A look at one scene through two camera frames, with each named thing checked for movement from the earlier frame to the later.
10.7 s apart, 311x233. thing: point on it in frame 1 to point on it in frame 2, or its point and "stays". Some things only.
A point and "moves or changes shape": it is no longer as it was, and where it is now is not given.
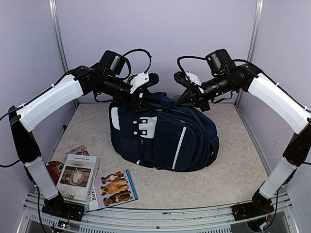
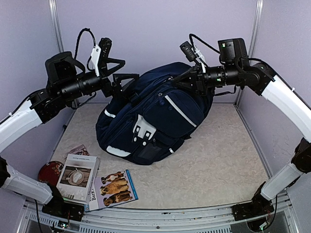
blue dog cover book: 111,189 stays
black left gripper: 132,105 to 114,90
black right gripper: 198,99 to 198,83
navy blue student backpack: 172,136 moves or changes shape
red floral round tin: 55,168 stays
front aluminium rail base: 282,218 stays
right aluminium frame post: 253,38 stays
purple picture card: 80,150 stays
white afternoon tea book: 77,178 stays
